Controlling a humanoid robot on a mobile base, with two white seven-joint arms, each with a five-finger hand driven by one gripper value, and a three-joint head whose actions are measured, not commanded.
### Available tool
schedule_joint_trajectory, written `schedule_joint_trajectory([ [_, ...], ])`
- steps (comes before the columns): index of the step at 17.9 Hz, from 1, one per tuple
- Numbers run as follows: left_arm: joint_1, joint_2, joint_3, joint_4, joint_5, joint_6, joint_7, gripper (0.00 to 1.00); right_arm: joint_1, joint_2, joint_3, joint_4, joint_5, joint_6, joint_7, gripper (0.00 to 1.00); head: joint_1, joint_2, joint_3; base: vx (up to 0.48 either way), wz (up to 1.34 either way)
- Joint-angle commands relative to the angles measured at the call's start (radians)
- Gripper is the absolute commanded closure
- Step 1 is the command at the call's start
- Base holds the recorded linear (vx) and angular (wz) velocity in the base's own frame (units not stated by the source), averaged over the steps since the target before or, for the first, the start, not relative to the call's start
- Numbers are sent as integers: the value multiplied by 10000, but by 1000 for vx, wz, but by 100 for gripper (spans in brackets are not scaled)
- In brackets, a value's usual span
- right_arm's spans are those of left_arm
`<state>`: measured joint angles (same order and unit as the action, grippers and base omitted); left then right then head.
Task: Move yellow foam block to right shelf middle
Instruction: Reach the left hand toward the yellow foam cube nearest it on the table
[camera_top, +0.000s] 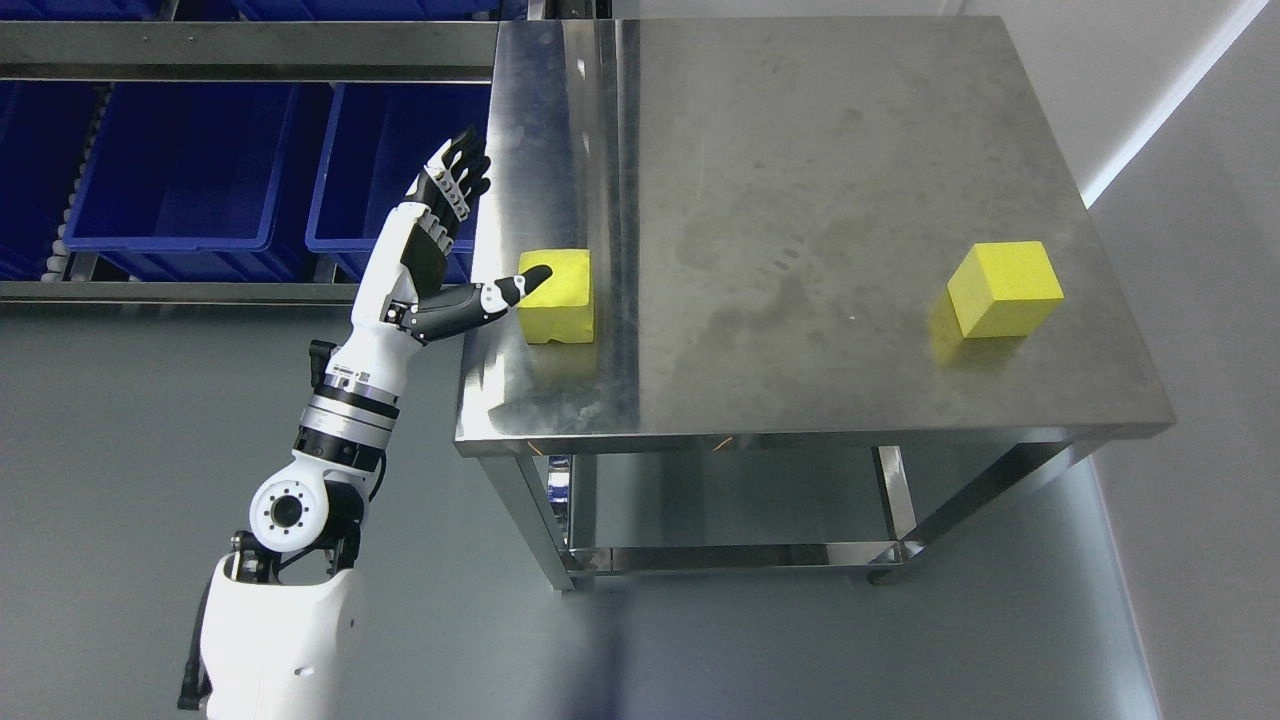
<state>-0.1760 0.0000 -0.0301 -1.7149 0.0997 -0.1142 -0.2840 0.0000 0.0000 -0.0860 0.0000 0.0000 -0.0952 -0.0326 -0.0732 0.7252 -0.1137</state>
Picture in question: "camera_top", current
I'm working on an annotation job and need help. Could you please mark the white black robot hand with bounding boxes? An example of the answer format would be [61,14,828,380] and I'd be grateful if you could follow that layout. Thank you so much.
[347,126,554,348]

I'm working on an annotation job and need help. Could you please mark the yellow foam block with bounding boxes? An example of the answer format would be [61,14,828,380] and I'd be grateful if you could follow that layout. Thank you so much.
[517,249,595,345]
[946,240,1065,340]

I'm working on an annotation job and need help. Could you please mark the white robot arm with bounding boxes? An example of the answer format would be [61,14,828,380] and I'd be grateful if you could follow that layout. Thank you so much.
[177,323,417,719]

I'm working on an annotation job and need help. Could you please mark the blue plastic bin middle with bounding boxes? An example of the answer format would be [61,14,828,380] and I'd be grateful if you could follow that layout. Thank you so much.
[64,82,332,283]

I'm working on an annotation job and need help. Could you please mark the blue plastic bin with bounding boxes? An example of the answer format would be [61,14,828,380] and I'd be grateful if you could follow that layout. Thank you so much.
[1,81,99,281]
[64,82,332,283]
[303,83,492,281]

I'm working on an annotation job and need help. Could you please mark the metal shelf rack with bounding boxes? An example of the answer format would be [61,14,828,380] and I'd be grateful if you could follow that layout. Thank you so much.
[1,1,507,307]

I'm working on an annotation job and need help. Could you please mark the blue plastic bin right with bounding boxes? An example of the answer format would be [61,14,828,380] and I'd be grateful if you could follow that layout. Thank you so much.
[303,83,492,281]

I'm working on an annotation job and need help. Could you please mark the blue plastic bin far left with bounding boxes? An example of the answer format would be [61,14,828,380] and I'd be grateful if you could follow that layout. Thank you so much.
[1,81,99,281]

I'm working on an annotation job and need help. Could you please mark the stainless steel table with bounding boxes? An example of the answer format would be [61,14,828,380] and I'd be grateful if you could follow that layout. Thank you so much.
[454,15,1175,591]

